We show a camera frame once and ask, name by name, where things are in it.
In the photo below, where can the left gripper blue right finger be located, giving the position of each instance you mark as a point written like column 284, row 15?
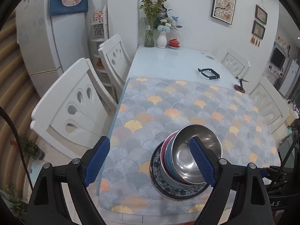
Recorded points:
column 205, row 159

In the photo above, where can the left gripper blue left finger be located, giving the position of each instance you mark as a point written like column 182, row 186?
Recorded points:
column 93, row 160

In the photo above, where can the blue steel bowl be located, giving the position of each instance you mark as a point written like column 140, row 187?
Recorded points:
column 181, row 157

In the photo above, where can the blue patterned plate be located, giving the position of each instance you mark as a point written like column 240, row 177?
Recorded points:
column 168, row 186

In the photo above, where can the red steel bowl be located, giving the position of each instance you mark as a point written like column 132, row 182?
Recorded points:
column 166, row 159

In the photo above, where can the white chair near left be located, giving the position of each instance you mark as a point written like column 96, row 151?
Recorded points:
column 75, row 112

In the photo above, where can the white chair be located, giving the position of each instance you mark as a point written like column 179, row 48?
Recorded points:
column 271, row 106
column 237, row 65
column 116, row 62
column 75, row 112

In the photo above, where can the white chair near right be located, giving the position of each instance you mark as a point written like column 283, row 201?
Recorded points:
column 271, row 106

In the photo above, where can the scallop patterned placemat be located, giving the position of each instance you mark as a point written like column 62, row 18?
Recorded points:
column 150, row 110

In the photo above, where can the white chair far right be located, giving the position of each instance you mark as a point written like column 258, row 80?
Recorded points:
column 237, row 65

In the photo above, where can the white chair far left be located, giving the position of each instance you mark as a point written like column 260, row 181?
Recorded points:
column 116, row 62

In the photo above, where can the black microwave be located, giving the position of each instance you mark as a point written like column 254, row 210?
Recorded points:
column 277, row 58

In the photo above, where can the white refrigerator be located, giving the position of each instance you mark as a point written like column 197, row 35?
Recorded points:
column 49, row 44

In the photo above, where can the white flower vase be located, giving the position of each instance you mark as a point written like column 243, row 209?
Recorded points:
column 162, row 40

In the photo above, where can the white corner shelf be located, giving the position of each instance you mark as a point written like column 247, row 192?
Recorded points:
column 98, row 34

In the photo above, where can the small framed picture lower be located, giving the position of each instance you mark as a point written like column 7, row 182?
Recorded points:
column 258, row 30

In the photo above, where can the small framed picture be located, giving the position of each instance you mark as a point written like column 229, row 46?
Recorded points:
column 258, row 30
column 261, row 14

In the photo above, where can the small framed picture upper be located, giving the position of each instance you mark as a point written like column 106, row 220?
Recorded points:
column 261, row 14

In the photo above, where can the glass vase with greenery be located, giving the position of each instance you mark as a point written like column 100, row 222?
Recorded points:
column 152, row 9

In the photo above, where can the large framed wall picture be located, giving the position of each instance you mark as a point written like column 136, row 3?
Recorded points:
column 223, row 10

